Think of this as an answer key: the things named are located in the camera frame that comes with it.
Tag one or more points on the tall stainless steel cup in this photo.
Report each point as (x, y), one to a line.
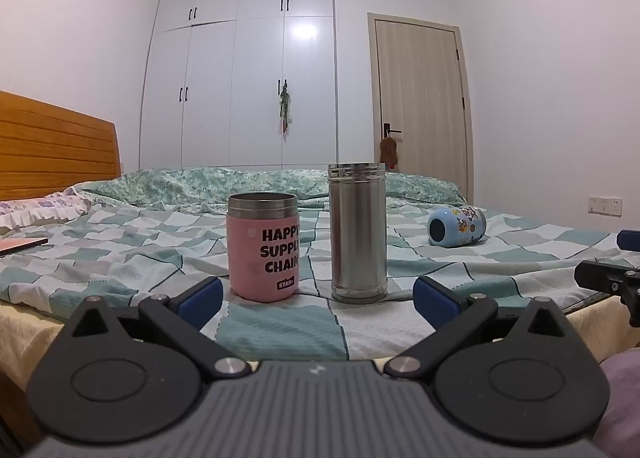
(357, 233)

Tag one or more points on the white wall socket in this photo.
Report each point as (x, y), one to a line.
(605, 205)

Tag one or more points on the purple cloth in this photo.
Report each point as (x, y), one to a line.
(622, 398)

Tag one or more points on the light wooden door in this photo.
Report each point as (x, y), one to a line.
(422, 103)

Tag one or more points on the yellow mattress cover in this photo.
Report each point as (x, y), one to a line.
(25, 333)

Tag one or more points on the white wardrobe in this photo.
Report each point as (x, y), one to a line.
(225, 78)

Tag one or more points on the green floral quilt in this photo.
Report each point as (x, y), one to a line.
(210, 185)

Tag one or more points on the wooden headboard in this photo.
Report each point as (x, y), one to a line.
(55, 148)

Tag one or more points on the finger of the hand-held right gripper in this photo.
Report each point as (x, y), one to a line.
(607, 278)
(629, 239)

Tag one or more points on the pink cup with black lettering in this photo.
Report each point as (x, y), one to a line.
(252, 258)

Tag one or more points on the purple floral pillow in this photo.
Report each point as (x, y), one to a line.
(35, 210)

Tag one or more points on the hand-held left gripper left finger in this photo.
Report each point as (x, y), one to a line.
(202, 303)

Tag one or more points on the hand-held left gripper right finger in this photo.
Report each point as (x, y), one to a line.
(434, 305)

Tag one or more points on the blue cartoon print cup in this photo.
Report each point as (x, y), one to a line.
(457, 227)

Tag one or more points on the green hanging ornament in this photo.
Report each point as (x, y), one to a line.
(284, 106)

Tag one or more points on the flat dark book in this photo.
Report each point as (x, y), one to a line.
(20, 244)

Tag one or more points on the green checkered bed sheet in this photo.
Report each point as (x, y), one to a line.
(125, 248)

